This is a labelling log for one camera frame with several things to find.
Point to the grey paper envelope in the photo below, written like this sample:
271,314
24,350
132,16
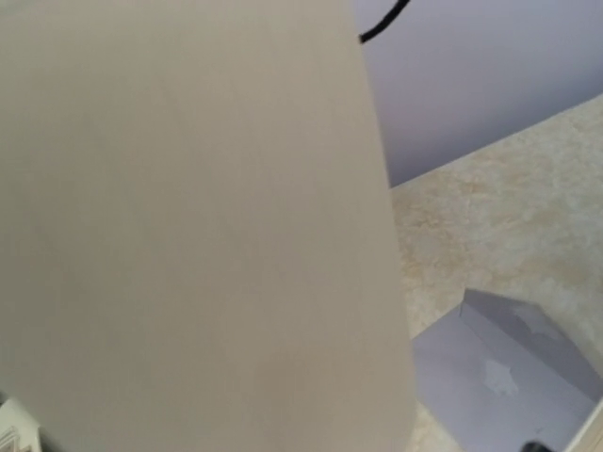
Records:
499,373

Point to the beige lined letter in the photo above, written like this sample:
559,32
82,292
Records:
198,250

